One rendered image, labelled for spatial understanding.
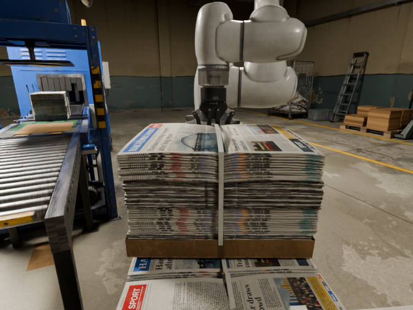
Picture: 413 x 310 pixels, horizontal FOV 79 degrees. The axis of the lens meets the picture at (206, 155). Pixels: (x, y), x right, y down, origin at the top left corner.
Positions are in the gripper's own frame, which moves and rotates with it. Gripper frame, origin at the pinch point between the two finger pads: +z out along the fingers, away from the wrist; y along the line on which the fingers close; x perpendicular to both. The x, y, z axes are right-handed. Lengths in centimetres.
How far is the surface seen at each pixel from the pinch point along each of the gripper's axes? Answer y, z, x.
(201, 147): -4.5, -10.1, -29.4
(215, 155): -2.1, -9.5, -32.7
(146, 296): -14.3, 13.0, -40.8
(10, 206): -65, 17, -1
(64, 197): -50, 16, 4
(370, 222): 145, 96, 106
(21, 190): -69, 16, 12
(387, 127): 401, 74, 424
